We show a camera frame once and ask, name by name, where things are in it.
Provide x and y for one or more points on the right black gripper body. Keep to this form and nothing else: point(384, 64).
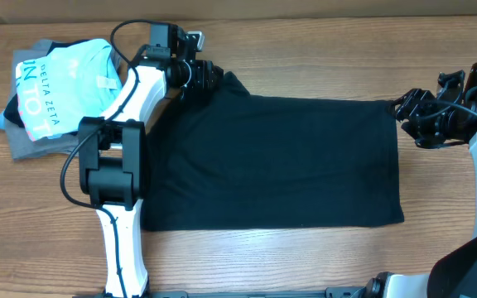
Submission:
point(436, 127)

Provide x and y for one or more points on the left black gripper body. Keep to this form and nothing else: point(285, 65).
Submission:
point(195, 73)

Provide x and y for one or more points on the black t-shirt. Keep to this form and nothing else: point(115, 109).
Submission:
point(234, 160)

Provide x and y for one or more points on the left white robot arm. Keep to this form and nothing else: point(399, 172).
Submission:
point(112, 157)

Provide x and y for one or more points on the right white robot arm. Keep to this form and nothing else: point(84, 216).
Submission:
point(455, 275)

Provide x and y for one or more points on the light blue folded t-shirt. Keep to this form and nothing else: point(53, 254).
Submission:
point(56, 90)

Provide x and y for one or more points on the grey folded t-shirt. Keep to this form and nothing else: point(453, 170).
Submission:
point(20, 145)

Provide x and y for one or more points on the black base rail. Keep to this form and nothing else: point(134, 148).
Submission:
point(329, 292)

